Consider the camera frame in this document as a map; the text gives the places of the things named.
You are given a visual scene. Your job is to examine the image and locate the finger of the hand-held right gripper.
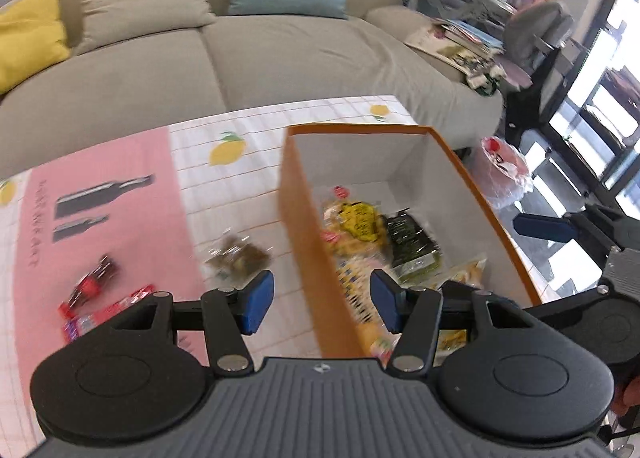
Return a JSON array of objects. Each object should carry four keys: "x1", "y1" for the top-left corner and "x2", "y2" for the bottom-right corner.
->
[
  {"x1": 512, "y1": 211, "x2": 621, "y2": 253},
  {"x1": 582, "y1": 202, "x2": 640, "y2": 245}
]

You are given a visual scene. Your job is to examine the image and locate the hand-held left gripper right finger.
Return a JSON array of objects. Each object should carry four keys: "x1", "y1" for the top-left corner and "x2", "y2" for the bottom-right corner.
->
[{"x1": 369, "y1": 269, "x2": 538, "y2": 381}]

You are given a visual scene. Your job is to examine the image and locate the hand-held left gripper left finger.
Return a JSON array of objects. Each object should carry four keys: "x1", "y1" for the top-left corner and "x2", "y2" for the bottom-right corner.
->
[{"x1": 106, "y1": 269, "x2": 276, "y2": 380}]

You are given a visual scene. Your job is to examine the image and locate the white checkered snack packet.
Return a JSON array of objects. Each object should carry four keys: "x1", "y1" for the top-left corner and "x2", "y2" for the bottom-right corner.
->
[{"x1": 334, "y1": 258, "x2": 387, "y2": 325}]

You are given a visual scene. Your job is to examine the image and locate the green seaweed packet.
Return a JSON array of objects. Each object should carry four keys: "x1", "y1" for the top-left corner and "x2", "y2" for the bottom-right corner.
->
[{"x1": 385, "y1": 211, "x2": 444, "y2": 285}]

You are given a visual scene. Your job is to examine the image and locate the yellow snack packet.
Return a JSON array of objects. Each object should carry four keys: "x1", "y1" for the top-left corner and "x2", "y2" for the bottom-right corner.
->
[{"x1": 322, "y1": 185, "x2": 389, "y2": 260}]

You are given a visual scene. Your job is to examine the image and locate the orange cardboard box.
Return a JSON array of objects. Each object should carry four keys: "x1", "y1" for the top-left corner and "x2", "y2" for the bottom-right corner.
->
[{"x1": 277, "y1": 124, "x2": 544, "y2": 360}]

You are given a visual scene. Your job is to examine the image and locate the red sausage packet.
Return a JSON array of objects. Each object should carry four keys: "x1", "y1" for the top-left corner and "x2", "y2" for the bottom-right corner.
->
[
  {"x1": 62, "y1": 285, "x2": 154, "y2": 342},
  {"x1": 58, "y1": 254, "x2": 120, "y2": 317}
]

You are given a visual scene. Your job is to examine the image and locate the person's right hand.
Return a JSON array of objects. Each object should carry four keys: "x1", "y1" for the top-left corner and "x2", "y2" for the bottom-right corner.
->
[{"x1": 612, "y1": 378, "x2": 632, "y2": 420}]

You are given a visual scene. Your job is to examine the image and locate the brown dried snack packet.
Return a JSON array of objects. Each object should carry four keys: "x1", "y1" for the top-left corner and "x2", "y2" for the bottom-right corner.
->
[{"x1": 202, "y1": 233, "x2": 274, "y2": 285}]

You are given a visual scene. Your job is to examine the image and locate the pink plastic bag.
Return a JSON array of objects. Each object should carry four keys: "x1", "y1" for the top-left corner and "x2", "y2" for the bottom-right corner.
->
[{"x1": 472, "y1": 135, "x2": 536, "y2": 210}]

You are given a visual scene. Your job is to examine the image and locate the black garment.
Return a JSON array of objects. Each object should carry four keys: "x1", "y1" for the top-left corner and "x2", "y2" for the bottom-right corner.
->
[{"x1": 504, "y1": 46, "x2": 577, "y2": 140}]

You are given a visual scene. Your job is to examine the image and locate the green and white bag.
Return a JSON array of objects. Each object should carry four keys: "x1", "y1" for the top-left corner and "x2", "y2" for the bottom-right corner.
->
[{"x1": 467, "y1": 63, "x2": 504, "y2": 97}]

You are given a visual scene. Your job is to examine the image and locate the grey office chair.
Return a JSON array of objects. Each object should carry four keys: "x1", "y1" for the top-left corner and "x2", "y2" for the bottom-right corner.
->
[{"x1": 502, "y1": 0, "x2": 577, "y2": 90}]

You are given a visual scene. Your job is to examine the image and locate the stack of magazines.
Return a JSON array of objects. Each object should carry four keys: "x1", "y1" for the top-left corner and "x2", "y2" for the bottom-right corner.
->
[{"x1": 404, "y1": 18, "x2": 506, "y2": 77}]

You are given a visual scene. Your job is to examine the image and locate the beige sofa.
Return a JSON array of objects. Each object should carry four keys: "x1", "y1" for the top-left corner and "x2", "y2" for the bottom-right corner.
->
[{"x1": 0, "y1": 0, "x2": 504, "y2": 165}]

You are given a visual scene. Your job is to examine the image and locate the yellow pillow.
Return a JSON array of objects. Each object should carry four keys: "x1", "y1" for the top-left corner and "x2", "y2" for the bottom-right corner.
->
[{"x1": 0, "y1": 0, "x2": 71, "y2": 95}]

